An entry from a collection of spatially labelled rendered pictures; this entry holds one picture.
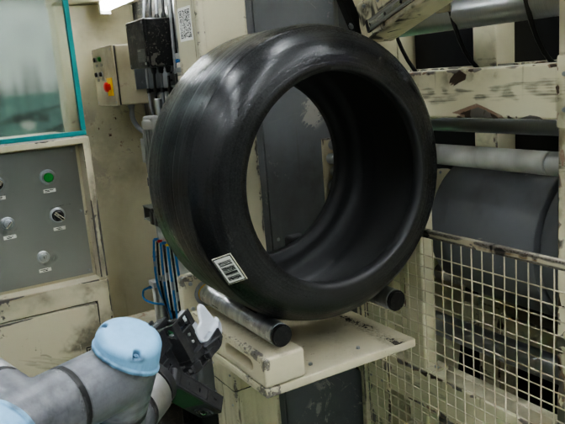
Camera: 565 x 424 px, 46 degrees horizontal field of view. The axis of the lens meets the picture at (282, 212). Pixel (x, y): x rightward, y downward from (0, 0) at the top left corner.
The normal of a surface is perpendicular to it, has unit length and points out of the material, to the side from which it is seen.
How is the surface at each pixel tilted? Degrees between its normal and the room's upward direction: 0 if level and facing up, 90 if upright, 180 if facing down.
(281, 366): 90
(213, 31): 90
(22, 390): 14
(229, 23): 90
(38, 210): 90
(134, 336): 24
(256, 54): 50
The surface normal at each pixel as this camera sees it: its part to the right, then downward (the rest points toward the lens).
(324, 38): 0.27, -0.62
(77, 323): 0.51, 0.14
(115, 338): 0.27, -0.87
